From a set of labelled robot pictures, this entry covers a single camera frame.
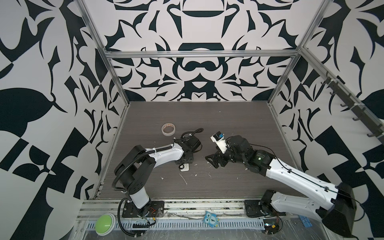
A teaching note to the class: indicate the white slotted cable duct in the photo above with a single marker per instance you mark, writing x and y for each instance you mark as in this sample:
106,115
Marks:
186,224

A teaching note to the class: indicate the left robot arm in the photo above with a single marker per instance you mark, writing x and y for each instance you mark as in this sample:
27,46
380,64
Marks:
134,170

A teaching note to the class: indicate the blue tape piece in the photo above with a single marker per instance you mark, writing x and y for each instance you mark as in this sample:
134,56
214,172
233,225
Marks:
306,221

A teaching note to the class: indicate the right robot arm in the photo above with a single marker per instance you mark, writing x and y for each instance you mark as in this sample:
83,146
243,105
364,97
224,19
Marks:
332,205

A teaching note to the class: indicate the small electronics board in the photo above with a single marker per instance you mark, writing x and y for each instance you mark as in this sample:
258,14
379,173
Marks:
271,226

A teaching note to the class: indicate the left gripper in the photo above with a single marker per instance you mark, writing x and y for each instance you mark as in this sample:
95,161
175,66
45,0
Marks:
191,160

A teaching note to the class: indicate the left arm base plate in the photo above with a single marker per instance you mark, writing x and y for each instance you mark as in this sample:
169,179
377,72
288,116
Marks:
151,209

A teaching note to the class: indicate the white masking tape roll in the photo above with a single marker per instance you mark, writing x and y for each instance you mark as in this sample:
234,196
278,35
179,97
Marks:
168,129

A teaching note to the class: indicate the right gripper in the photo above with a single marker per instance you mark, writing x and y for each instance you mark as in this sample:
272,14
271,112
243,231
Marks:
215,157

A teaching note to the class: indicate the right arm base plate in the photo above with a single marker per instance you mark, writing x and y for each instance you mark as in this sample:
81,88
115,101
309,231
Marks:
259,208

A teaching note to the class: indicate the green push button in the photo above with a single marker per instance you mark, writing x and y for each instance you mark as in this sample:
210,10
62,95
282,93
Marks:
105,224

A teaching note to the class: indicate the white remote control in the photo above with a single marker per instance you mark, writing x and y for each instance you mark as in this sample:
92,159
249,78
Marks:
184,167

